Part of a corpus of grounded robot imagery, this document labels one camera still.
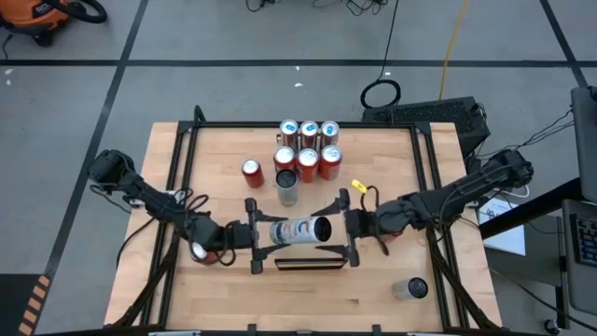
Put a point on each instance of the grey monitor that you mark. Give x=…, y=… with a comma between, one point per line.
x=585, y=140

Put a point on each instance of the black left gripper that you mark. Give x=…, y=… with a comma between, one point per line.
x=239, y=235

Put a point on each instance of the black frame wooden shelf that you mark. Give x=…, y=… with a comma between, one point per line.
x=308, y=210

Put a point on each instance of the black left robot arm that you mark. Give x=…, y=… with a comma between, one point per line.
x=154, y=200

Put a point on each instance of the white paper sheet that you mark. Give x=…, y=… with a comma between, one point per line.
x=508, y=235

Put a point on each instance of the silver blue energy drink can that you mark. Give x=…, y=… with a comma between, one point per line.
x=289, y=130
x=330, y=130
x=309, y=131

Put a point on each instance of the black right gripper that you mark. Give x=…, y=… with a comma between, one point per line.
x=359, y=224

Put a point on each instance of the grey keyboard console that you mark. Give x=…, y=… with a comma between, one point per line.
x=578, y=280

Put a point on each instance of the black caster wheel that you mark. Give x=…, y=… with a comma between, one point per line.
x=551, y=326

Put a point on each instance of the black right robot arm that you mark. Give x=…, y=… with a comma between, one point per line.
x=457, y=191

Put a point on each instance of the red Coca-Cola can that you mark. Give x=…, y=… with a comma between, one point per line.
x=253, y=173

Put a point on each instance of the red Fanta soda can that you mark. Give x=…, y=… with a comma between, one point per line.
x=284, y=158
x=331, y=162

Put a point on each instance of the black desk bar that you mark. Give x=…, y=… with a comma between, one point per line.
x=531, y=208

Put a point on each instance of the orange shop vacuum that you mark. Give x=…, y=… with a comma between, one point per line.
x=32, y=14

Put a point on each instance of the black metal table frame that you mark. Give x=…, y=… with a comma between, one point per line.
x=242, y=124

